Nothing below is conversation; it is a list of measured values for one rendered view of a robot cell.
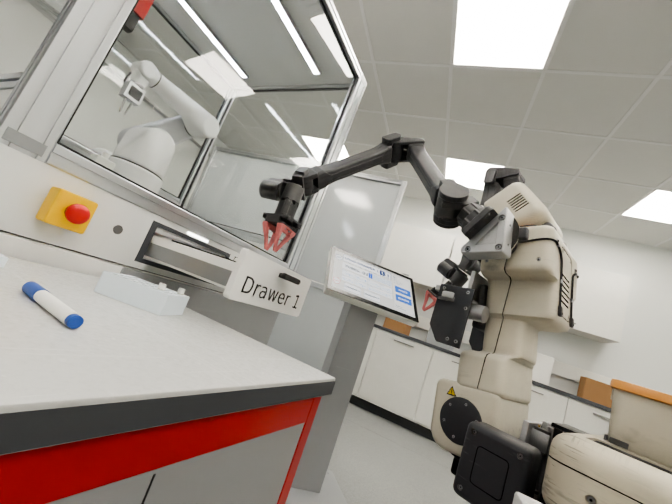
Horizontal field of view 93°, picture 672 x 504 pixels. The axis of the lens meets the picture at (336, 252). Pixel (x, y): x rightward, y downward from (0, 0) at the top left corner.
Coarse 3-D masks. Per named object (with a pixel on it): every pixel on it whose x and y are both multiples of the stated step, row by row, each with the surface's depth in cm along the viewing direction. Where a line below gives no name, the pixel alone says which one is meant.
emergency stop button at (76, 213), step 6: (72, 204) 62; (78, 204) 63; (66, 210) 61; (72, 210) 62; (78, 210) 62; (84, 210) 63; (66, 216) 62; (72, 216) 62; (78, 216) 63; (84, 216) 64; (72, 222) 62; (78, 222) 63; (84, 222) 64
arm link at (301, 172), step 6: (300, 168) 96; (306, 168) 96; (294, 174) 95; (300, 174) 95; (306, 174) 96; (264, 180) 95; (270, 180) 95; (276, 180) 97; (282, 180) 97; (288, 180) 96; (294, 180) 95; (300, 180) 94; (264, 186) 94; (270, 186) 93; (276, 186) 93; (264, 192) 94; (270, 192) 93; (276, 192) 93; (270, 198) 95; (276, 198) 94; (306, 198) 100
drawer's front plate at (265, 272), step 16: (240, 256) 67; (256, 256) 70; (240, 272) 67; (256, 272) 71; (272, 272) 76; (288, 272) 82; (240, 288) 68; (272, 288) 77; (288, 288) 83; (304, 288) 90; (256, 304) 74; (272, 304) 79; (288, 304) 85
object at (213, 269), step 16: (160, 240) 83; (144, 256) 83; (160, 256) 80; (176, 256) 78; (192, 256) 76; (208, 256) 74; (192, 272) 74; (208, 272) 72; (224, 272) 70; (224, 288) 69
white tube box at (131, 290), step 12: (108, 276) 55; (120, 276) 56; (132, 276) 63; (96, 288) 55; (108, 288) 55; (120, 288) 55; (132, 288) 55; (144, 288) 55; (156, 288) 58; (120, 300) 55; (132, 300) 55; (144, 300) 55; (156, 300) 55; (168, 300) 55; (180, 300) 60; (156, 312) 54; (168, 312) 57; (180, 312) 62
